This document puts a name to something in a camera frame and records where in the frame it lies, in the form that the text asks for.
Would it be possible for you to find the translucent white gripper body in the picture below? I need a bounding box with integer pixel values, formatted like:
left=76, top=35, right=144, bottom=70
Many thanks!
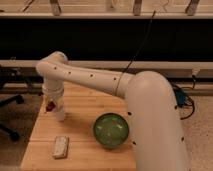
left=44, top=93, right=63, bottom=109

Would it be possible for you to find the red pepper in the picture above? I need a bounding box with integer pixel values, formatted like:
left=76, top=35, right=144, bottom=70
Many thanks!
left=46, top=101, right=56, bottom=112

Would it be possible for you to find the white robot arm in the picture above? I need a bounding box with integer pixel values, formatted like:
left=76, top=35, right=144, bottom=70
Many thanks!
left=36, top=51, right=191, bottom=171

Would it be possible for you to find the white sponge block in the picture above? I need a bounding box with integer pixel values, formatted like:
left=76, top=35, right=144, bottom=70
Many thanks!
left=52, top=136, right=69, bottom=159

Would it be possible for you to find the black office chair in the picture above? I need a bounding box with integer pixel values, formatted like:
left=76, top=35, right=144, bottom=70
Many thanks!
left=0, top=66, right=24, bottom=141

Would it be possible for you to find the green bowl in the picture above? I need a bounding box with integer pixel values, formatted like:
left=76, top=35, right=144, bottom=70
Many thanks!
left=93, top=113, right=129, bottom=149

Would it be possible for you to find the black cable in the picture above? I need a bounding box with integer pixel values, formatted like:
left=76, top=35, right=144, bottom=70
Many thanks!
left=120, top=9, right=157, bottom=75

